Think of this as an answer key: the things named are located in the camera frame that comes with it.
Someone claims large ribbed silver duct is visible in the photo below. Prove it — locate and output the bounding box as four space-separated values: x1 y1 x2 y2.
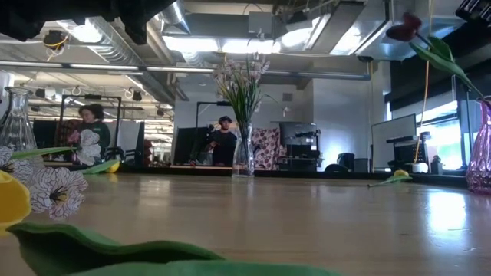
57 17 177 104

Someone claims clear glass flask vase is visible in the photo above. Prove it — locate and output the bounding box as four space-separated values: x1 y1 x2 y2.
0 86 38 153

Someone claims black office chair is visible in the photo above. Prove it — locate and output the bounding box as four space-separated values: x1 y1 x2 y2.
324 152 356 174

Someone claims white daisy spray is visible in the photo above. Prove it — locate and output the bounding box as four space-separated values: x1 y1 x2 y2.
0 145 89 222

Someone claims bright ceiling light panel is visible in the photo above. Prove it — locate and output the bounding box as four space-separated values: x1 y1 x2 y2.
163 35 279 55

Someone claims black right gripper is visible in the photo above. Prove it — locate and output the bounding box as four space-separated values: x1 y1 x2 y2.
455 0 491 24

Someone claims pink patterned board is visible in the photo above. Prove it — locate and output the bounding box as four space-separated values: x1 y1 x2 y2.
252 128 281 170

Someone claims person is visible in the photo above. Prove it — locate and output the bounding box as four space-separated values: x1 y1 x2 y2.
67 103 112 164
209 115 238 166

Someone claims black flat panel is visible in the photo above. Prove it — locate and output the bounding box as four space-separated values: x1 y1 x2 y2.
174 126 210 166

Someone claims yellow hanging cord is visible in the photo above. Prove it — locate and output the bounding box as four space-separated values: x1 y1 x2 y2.
413 0 433 165

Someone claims small dark bottle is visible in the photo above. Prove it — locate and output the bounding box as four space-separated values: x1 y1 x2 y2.
430 155 444 176

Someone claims clear tall glass vase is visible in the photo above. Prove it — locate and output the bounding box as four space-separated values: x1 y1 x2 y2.
231 121 255 179

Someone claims black ceiling device yellow wire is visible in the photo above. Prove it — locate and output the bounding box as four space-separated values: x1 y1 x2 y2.
41 29 71 62

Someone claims black shelf cabinet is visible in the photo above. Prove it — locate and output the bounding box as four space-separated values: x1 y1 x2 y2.
278 121 322 173

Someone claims black desk equipment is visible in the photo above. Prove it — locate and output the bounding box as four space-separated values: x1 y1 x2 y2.
386 132 431 172

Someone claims red tulip green leaf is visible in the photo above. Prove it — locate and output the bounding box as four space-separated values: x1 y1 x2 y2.
385 11 486 100

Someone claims grey horizontal pipe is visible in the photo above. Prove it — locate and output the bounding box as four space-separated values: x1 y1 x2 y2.
0 60 372 81

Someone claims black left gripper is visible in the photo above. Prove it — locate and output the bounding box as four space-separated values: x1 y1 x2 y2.
0 0 177 45

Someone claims white board panel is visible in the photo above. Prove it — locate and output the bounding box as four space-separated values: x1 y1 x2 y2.
371 113 417 169

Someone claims purple glass vase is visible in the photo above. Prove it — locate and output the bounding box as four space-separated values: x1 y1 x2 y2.
465 97 491 195

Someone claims large white flower green stem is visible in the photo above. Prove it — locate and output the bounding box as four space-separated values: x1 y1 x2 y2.
10 129 104 166

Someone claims silver round duct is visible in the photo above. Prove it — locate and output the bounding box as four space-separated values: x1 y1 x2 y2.
153 0 192 35

